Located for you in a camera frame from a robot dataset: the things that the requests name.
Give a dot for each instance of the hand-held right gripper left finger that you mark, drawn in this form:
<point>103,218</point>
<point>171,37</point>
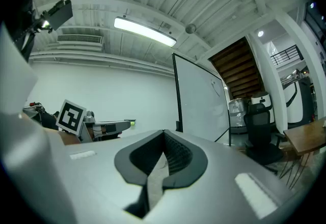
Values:
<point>96,179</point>

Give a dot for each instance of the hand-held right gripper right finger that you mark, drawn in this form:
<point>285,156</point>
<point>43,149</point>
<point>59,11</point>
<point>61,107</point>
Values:
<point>216,192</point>

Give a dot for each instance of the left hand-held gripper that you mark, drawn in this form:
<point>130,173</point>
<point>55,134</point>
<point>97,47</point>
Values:
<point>71,116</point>

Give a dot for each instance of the white board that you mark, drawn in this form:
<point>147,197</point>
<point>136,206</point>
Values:
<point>201,100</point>

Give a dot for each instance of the black office chair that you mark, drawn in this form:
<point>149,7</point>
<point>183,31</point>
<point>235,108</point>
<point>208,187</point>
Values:
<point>259,136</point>

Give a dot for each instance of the plastic wrapped machine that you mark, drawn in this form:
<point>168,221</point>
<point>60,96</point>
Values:
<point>238,116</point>

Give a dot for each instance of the white air vent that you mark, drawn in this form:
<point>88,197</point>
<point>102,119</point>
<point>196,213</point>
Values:
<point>79,38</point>

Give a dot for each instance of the long ceiling light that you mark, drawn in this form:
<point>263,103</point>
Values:
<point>145,30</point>

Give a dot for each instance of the white rounded robot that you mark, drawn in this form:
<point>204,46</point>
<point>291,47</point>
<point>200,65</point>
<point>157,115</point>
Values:
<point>263,106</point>

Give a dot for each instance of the wooden table black legs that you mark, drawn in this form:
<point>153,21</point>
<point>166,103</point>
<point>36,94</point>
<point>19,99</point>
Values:
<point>308,136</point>

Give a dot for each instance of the white black curved machine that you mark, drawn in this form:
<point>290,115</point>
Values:
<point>298,100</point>

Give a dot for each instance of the grey round smoke detector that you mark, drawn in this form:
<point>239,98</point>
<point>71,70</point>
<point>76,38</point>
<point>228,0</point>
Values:
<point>190,28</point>

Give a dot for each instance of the brown wooden staircase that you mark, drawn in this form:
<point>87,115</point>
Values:
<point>237,67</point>

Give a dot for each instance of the person's black clothing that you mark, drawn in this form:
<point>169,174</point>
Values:
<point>17,27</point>

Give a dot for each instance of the black metal railing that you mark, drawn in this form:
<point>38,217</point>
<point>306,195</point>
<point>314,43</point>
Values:
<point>286,55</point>

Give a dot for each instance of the black wall shelf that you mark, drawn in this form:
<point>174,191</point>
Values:
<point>128,120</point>

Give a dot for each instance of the black head-worn camera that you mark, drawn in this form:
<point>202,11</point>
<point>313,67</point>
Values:
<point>59,13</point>

